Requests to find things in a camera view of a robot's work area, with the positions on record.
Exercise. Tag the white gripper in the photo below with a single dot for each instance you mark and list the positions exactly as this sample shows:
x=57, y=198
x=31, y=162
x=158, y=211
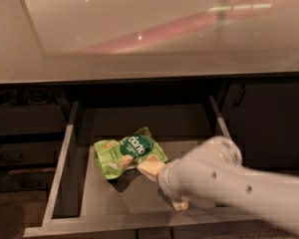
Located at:
x=169, y=180

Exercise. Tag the green snack bag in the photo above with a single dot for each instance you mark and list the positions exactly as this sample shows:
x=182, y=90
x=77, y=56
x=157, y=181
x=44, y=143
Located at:
x=115, y=157

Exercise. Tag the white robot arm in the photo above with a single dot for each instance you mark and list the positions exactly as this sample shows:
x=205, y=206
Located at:
x=214, y=170

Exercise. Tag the dark grey cabinet door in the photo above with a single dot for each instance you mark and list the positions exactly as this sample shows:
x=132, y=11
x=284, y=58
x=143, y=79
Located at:
x=263, y=118

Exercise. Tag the items in top left drawer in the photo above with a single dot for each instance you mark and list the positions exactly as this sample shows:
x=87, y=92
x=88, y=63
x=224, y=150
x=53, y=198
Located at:
x=26, y=97

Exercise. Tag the pale item in bottom drawer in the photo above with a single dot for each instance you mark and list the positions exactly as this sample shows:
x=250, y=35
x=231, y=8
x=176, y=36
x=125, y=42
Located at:
x=32, y=170

